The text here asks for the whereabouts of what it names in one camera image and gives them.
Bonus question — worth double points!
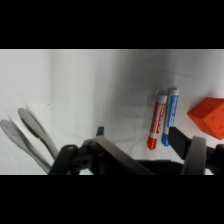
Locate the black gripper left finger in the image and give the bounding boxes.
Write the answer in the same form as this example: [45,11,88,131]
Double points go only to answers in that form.
[48,126,155,176]

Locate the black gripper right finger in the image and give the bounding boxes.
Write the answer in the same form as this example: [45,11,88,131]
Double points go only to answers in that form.
[167,126,224,176]

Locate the red marker pen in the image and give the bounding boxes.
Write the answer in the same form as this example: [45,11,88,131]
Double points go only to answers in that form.
[146,93,168,151]

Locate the blue marker pen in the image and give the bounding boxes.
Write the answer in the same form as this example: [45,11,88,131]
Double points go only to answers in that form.
[161,87,180,147]

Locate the orange cube block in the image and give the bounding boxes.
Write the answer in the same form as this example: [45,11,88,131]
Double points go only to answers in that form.
[186,96,224,141]

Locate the metal tongs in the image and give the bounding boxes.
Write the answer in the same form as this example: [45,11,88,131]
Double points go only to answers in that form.
[0,107,60,175]

